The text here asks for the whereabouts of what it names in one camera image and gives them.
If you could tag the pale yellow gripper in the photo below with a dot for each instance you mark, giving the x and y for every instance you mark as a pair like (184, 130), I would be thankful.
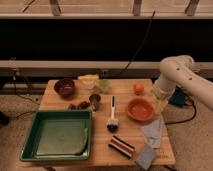
(160, 105)

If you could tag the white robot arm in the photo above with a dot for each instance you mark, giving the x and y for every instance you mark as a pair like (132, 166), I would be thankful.
(178, 71)

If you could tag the orange red bowl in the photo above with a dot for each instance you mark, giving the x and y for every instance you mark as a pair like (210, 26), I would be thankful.
(140, 109)

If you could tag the dark maroon bowl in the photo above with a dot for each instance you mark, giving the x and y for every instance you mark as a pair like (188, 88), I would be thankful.
(64, 87)

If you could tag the blue power box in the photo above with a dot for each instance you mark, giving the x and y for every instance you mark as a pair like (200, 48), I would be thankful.
(178, 99)

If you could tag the small orange ball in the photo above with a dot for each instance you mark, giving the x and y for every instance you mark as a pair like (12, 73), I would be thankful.
(138, 88)

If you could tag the grey blue cloth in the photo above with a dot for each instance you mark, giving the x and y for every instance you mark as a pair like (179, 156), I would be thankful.
(152, 133)

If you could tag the blue sponge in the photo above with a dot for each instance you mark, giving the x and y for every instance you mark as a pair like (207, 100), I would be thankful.
(145, 157)

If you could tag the striped brown white block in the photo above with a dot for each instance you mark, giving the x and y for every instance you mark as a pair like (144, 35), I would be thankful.
(122, 147)

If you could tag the light green cup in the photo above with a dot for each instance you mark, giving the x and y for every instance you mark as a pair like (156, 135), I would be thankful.
(104, 85)

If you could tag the metal cup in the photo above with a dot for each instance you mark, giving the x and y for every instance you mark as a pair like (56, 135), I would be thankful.
(95, 101)

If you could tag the pale yellow container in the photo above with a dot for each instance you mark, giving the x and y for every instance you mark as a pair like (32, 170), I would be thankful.
(89, 80)

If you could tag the dark brown food piece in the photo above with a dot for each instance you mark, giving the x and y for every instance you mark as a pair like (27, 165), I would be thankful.
(82, 105)

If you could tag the green plastic tray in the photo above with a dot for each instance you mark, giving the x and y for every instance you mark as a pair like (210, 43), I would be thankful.
(58, 135)

